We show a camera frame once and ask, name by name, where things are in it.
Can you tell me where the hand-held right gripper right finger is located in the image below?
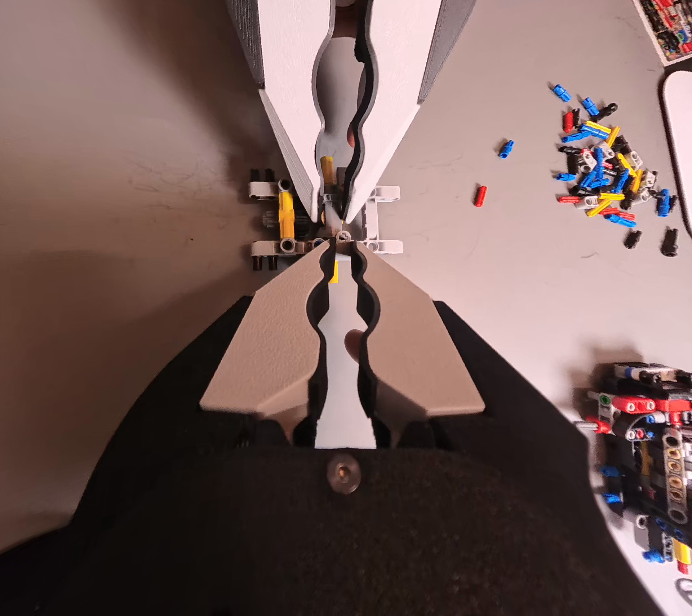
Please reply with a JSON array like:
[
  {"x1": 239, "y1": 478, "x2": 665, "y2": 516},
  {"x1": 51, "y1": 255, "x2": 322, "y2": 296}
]
[{"x1": 351, "y1": 242, "x2": 485, "y2": 438}]

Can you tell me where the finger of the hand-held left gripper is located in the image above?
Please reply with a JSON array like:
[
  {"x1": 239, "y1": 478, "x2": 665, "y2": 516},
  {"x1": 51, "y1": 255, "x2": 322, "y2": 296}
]
[
  {"x1": 343, "y1": 0, "x2": 449, "y2": 225},
  {"x1": 251, "y1": 0, "x2": 336, "y2": 225}
]

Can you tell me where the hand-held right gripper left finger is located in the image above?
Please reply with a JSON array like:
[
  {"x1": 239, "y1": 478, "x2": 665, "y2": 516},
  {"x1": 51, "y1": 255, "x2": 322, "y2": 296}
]
[{"x1": 200, "y1": 240, "x2": 333, "y2": 435}]

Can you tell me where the grey lego differential assembly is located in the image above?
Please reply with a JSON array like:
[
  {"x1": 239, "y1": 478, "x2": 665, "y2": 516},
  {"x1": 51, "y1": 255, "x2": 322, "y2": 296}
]
[{"x1": 249, "y1": 154, "x2": 403, "y2": 271}]

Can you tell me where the pile of blue yellow lego pins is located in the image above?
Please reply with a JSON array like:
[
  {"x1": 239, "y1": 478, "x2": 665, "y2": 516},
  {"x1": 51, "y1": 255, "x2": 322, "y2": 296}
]
[{"x1": 551, "y1": 83, "x2": 679, "y2": 227}]

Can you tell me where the black lego car chassis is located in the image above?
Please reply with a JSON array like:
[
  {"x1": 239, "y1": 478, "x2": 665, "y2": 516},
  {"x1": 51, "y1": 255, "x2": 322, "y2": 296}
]
[{"x1": 576, "y1": 361, "x2": 692, "y2": 601}]

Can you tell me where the white book stand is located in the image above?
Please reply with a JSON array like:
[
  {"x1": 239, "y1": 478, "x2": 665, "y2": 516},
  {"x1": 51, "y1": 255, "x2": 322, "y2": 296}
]
[{"x1": 661, "y1": 70, "x2": 692, "y2": 238}]

